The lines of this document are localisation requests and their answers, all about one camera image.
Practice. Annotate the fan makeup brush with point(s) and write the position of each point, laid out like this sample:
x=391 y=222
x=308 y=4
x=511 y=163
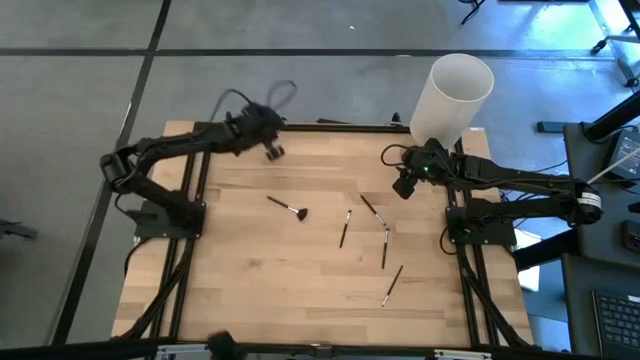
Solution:
x=289 y=208

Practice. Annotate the black keyboard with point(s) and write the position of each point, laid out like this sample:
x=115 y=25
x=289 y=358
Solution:
x=617 y=322

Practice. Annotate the black table edge rail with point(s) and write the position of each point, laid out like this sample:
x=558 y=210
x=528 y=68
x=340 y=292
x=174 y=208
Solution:
x=350 y=128

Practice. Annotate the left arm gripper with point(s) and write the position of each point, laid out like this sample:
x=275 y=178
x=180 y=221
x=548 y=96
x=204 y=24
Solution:
x=255 y=127

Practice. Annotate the black chair base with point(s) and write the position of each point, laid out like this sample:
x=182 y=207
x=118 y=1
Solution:
x=625 y=60

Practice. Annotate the black aluminium frame rail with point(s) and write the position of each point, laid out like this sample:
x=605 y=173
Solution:
x=350 y=352
x=487 y=300
x=186 y=175
x=470 y=280
x=202 y=175

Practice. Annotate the white cylindrical cup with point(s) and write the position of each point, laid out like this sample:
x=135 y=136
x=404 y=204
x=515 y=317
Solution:
x=450 y=100

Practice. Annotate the black desk leg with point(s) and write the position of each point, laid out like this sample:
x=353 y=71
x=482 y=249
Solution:
x=615 y=117

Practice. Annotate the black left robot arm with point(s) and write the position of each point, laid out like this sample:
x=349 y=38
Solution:
x=165 y=145

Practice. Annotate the black side desk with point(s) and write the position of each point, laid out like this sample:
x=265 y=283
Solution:
x=580 y=300

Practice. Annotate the black table-level camera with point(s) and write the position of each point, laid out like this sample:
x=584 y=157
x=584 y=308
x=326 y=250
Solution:
x=223 y=346

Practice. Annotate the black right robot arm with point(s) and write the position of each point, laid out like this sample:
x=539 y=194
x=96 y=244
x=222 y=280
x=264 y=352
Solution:
x=525 y=182

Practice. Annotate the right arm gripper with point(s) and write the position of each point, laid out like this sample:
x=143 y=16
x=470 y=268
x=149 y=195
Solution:
x=427 y=162

